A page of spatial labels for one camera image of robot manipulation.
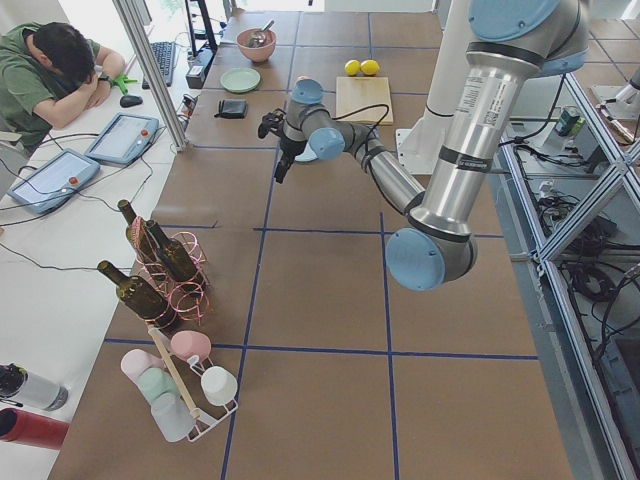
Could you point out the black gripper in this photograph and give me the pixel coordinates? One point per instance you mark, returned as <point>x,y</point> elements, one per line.
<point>290,143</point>

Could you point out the light blue plate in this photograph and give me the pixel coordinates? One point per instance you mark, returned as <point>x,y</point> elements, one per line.
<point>308,155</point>

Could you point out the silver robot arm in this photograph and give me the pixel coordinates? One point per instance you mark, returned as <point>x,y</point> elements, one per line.
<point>511,42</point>

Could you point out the light green plate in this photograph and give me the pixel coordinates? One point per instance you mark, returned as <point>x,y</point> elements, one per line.
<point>240,80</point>

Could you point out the grey folded cloth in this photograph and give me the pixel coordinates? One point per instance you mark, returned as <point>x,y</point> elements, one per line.
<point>232,109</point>

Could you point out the wooden cutting board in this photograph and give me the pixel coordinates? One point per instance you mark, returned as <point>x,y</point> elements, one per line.
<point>365,97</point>

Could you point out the lemon near board lower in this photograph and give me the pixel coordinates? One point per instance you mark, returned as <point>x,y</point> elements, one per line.
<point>352,68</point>

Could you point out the lemon board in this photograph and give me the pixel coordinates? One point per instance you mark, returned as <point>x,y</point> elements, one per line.
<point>369,67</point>
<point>352,68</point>

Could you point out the pink bowl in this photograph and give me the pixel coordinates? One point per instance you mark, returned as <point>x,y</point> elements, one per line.
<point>257,52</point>

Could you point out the metal scoop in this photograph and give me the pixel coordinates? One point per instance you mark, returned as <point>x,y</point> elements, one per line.
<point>258,37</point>

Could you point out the black small computer box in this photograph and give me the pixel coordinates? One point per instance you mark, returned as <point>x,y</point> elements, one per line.
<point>199,66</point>

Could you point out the lemon near board upper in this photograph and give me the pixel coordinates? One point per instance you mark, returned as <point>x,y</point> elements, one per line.
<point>369,67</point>

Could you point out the dark wine bottle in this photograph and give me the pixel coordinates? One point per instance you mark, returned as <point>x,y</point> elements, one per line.
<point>173,255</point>
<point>136,235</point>
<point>141,297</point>

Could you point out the teach pendant far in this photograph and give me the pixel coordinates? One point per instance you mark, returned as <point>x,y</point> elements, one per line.
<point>124,139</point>

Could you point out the teach pendant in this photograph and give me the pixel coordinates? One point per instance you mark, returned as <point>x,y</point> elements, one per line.
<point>50,186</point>
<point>124,139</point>

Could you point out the black keyboard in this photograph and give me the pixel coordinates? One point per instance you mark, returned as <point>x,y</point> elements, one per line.
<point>164,54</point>

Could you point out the black computer mouse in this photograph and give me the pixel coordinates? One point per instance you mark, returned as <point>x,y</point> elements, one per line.
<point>129,100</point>

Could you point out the pink cup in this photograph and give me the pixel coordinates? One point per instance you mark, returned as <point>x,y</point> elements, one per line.
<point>188,343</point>

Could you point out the teach pendant near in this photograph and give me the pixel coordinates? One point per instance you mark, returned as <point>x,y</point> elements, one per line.
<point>50,186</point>

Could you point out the white cup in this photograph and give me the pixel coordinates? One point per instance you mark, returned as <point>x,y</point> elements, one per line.
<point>219,386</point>

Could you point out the person in green shirt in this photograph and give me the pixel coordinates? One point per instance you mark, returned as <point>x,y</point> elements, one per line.
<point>50,75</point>

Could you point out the white cup rack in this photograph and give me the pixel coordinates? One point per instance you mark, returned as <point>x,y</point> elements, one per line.
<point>173,391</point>

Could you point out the grey water bottle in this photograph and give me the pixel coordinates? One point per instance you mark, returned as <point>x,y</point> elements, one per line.
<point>20,387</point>

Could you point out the red bottle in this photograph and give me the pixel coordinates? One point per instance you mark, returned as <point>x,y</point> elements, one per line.
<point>27,428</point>

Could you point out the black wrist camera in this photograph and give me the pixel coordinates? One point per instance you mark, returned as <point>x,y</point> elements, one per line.
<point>271,123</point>

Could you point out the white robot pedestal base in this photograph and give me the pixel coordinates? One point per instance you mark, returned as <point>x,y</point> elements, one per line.
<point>418,147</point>

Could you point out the copper wire bottle rack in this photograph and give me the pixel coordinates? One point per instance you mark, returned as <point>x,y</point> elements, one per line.
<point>188,299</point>

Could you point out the aluminium frame post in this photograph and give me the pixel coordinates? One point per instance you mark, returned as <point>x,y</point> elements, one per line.
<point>136,33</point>

